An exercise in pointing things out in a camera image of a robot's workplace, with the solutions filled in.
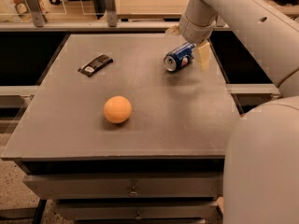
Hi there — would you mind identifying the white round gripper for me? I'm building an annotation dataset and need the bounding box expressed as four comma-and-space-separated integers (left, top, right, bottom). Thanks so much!
165, 14, 216, 71

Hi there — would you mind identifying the blue pepsi can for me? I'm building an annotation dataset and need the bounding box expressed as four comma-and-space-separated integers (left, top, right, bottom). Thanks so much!
164, 42, 195, 72

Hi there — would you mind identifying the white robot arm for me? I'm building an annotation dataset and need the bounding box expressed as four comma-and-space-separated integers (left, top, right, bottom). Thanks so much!
179, 0, 299, 224

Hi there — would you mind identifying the wooden desk in background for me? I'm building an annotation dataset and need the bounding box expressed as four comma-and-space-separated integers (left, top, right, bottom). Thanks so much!
116, 0, 299, 18

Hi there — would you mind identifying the black snack bar wrapper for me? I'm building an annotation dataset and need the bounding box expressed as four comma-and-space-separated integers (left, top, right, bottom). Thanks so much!
78, 54, 113, 77

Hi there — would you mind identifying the orange fruit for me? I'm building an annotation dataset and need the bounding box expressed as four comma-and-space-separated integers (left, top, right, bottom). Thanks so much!
104, 96, 132, 124

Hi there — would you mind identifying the upper grey drawer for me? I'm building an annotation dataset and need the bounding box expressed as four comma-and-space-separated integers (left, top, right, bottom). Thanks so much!
23, 173, 223, 200

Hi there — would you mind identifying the grey drawer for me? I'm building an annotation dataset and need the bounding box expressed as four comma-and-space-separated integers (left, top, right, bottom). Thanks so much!
23, 173, 223, 200
57, 200, 217, 220

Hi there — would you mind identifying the white bag with orange label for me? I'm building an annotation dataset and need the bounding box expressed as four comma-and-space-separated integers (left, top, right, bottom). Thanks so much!
0, 0, 48, 22

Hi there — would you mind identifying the lower grey drawer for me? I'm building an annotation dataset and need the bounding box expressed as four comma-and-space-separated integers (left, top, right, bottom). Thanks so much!
57, 200, 217, 220

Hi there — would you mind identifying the middle metal bracket post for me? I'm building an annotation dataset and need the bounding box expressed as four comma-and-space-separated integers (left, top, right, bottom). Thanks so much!
105, 0, 118, 27

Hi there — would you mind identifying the metal bracket post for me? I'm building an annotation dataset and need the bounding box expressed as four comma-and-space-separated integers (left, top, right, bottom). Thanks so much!
105, 0, 118, 27
26, 0, 47, 27

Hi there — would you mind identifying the left metal bracket post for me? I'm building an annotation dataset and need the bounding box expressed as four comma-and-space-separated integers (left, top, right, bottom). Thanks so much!
26, 0, 47, 27

